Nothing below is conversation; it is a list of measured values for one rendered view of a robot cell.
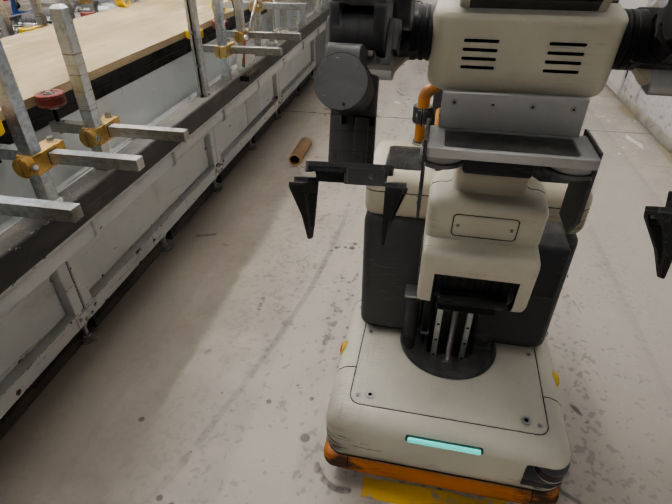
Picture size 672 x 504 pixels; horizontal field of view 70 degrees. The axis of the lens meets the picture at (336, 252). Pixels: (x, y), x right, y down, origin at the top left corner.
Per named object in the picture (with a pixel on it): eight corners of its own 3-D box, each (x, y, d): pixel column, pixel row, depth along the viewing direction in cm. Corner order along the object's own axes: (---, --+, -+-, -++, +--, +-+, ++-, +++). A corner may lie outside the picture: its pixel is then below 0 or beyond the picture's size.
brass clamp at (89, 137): (124, 132, 149) (120, 116, 146) (99, 148, 138) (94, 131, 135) (106, 130, 150) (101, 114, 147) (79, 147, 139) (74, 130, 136)
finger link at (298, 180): (340, 245, 59) (345, 167, 57) (285, 240, 60) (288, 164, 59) (352, 238, 65) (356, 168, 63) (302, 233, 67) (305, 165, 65)
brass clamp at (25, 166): (71, 157, 128) (65, 139, 125) (36, 179, 117) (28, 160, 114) (50, 155, 129) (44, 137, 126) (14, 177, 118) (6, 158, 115)
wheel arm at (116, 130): (190, 140, 143) (188, 126, 140) (185, 145, 140) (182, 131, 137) (60, 130, 149) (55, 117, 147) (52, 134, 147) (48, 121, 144)
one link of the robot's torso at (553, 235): (430, 272, 127) (442, 189, 113) (542, 286, 122) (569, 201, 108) (425, 344, 106) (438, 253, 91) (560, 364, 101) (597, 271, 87)
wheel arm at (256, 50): (282, 56, 222) (282, 46, 220) (280, 57, 219) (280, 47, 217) (195, 52, 229) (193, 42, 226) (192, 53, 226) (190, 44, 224)
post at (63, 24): (117, 174, 150) (68, 3, 122) (110, 179, 147) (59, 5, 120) (106, 173, 150) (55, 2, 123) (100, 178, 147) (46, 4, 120)
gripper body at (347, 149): (386, 180, 56) (390, 115, 55) (303, 175, 58) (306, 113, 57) (393, 180, 62) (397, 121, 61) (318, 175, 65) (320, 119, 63)
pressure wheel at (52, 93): (47, 135, 142) (33, 97, 136) (45, 127, 148) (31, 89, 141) (76, 130, 146) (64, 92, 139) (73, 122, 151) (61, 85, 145)
